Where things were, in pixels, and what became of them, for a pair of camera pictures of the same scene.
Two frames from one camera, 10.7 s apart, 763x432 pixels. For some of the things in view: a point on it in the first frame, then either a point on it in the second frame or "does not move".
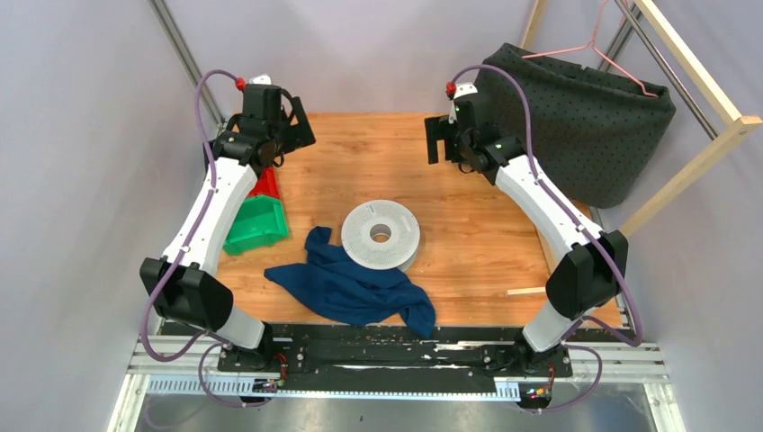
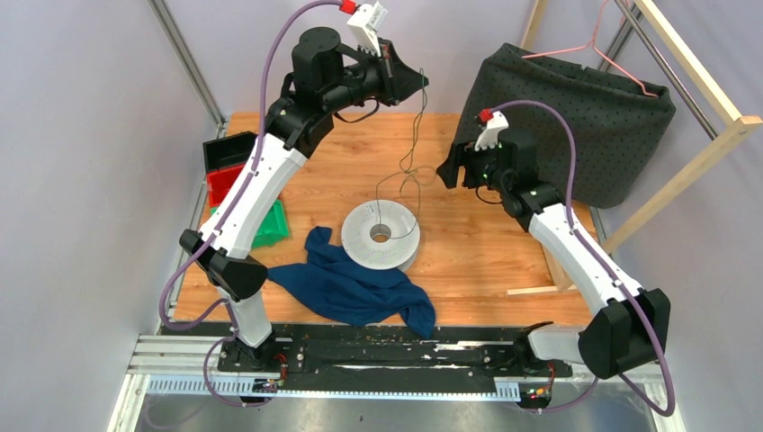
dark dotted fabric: (596, 132) does not move
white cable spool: (381, 234) does not move
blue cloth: (352, 292) does not move
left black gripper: (296, 135) → (397, 79)
